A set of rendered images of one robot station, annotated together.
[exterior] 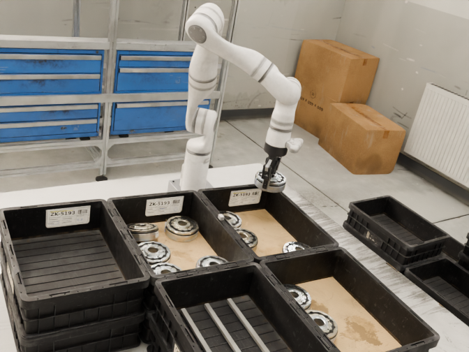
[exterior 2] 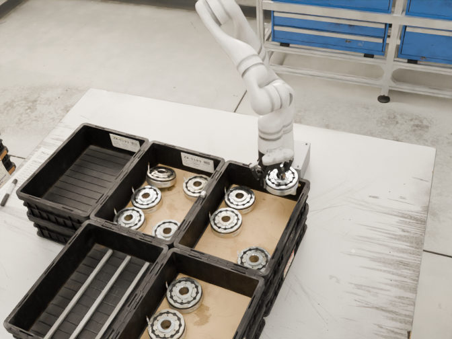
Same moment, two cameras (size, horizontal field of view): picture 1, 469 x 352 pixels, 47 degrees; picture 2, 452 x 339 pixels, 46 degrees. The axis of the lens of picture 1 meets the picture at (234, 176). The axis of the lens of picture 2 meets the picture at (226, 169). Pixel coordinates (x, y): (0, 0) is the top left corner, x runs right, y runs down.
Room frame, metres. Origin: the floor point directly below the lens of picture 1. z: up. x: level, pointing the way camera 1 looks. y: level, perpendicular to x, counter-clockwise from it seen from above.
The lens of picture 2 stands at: (0.91, -1.06, 2.16)
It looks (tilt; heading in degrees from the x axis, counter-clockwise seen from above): 44 degrees down; 62
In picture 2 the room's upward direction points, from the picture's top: 6 degrees counter-clockwise
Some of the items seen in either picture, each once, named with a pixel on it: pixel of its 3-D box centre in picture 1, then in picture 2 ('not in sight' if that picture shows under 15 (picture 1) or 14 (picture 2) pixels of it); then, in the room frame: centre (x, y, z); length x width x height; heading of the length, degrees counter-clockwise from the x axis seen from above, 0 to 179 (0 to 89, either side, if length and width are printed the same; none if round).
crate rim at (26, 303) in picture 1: (70, 246); (85, 167); (1.14, 0.38, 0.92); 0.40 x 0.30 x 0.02; 33
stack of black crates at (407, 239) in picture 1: (384, 257); not in sight; (2.29, -0.81, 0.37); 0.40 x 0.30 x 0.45; 37
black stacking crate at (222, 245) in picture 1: (174, 246); (163, 200); (1.30, 0.13, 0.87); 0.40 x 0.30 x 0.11; 33
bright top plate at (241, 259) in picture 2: (299, 251); (254, 259); (1.42, -0.24, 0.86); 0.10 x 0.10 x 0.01
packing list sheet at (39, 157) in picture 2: not in sight; (38, 177); (1.00, 0.69, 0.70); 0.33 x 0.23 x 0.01; 37
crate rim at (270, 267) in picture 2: (264, 219); (245, 214); (1.47, -0.12, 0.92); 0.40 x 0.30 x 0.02; 33
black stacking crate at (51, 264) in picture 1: (69, 262); (89, 177); (1.14, 0.38, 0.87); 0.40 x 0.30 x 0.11; 33
